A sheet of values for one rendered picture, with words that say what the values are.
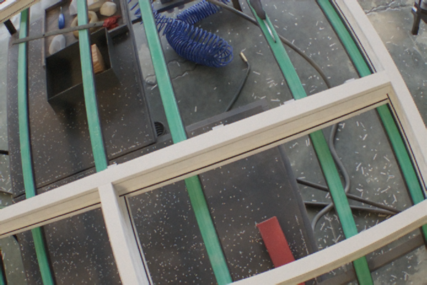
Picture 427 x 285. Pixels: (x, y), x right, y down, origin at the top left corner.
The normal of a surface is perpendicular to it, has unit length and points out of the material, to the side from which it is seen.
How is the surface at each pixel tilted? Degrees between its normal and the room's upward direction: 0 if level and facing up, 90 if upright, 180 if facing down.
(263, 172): 0
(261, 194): 0
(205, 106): 0
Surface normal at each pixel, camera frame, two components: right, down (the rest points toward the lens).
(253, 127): -0.22, -0.49
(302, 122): 0.26, 0.80
